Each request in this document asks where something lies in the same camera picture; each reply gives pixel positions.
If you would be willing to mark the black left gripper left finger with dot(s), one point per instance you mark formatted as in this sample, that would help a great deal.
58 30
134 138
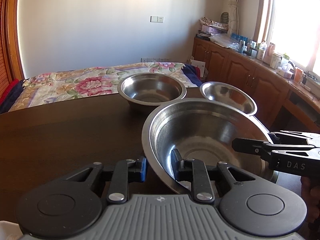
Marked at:
126 171

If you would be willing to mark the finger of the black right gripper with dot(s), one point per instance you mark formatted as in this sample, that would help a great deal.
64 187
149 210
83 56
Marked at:
294 138
260 148

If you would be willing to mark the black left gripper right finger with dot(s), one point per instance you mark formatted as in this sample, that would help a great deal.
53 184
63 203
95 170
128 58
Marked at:
184 169

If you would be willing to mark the large steel bowl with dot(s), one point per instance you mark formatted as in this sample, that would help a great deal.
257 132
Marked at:
201 129

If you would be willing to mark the small steel bowl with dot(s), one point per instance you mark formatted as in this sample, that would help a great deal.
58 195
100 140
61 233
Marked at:
229 95

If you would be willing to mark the medium steel bowl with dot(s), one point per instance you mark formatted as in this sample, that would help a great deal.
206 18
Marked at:
146 91

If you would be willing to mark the right hand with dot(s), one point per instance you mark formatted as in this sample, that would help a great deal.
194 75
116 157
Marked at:
310 194

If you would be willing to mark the wooden cabinet row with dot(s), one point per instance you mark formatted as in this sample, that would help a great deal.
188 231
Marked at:
282 104

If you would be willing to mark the white paper bag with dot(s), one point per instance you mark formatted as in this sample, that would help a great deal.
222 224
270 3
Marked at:
200 67

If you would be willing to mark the clear plastic bag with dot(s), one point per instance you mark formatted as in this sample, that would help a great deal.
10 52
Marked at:
225 41

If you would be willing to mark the floral bed quilt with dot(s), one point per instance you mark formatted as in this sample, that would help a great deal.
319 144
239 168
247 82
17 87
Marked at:
75 84

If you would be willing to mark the stacked boxes on cabinet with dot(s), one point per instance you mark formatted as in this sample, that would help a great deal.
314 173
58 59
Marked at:
209 28

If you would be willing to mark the wooden louvred wardrobe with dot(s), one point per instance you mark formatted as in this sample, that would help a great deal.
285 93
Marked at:
11 63

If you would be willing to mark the patterned window curtain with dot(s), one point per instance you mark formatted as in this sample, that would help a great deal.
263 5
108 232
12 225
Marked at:
233 12

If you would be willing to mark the wall socket strip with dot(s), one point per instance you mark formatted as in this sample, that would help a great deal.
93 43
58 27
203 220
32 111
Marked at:
144 60

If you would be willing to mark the white wall switch plate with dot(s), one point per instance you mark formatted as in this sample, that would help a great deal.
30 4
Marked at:
156 19

